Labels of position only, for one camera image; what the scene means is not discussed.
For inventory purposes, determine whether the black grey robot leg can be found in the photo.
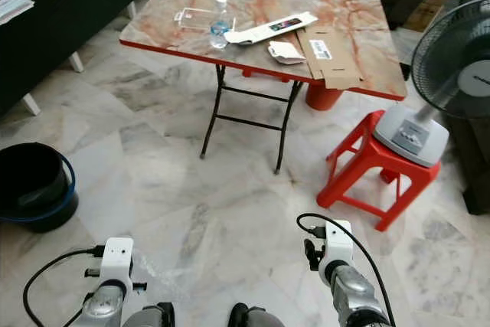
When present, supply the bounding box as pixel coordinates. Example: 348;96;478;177
228;302;299;327

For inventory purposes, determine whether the red plastic stool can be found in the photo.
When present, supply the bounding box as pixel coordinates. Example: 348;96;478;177
316;109;441;232

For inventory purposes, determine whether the black bucket with blue rim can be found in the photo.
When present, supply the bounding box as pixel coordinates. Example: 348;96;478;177
0;142;79;234

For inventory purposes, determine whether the grey electric fan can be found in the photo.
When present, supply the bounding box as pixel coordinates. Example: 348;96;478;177
373;0;490;168

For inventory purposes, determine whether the red round plastic container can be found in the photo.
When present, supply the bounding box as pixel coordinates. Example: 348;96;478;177
305;82;344;112

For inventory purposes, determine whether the dark wooden furniture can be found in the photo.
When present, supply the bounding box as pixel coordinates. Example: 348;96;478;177
448;113;490;217

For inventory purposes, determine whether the flat brown cardboard sheet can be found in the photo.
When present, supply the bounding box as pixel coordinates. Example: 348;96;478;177
296;25;364;90

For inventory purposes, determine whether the small white box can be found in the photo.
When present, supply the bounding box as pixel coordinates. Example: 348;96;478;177
268;40;309;65

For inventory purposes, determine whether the long white printed box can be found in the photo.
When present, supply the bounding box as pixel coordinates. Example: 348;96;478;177
226;11;319;44

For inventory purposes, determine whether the clear plastic water bottle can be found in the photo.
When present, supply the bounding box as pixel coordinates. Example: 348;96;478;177
211;0;232;50

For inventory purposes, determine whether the black TV cabinet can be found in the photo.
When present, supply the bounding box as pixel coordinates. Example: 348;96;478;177
0;0;185;117

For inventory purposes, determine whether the clear plastic tray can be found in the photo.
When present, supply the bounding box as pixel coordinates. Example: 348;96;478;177
174;7;215;33

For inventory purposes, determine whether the brown cardboard box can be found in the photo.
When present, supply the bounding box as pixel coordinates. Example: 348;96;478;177
402;0;454;33

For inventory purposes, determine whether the stack of white papers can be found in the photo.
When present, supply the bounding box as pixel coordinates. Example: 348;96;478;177
0;0;35;25

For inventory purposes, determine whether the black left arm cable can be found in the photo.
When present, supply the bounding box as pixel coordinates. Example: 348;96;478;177
21;244;106;327

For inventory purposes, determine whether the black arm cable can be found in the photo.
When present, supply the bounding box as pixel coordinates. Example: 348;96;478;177
21;244;106;327
296;213;399;327

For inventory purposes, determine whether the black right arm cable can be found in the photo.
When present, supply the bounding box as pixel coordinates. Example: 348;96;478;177
296;213;399;327

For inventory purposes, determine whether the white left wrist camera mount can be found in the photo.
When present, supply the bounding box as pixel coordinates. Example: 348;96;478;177
101;237;135;286

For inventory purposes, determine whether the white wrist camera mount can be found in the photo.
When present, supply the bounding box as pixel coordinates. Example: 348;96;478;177
322;220;354;267
101;237;135;286

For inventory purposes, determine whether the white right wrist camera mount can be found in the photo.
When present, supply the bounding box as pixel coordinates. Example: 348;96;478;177
322;220;354;267

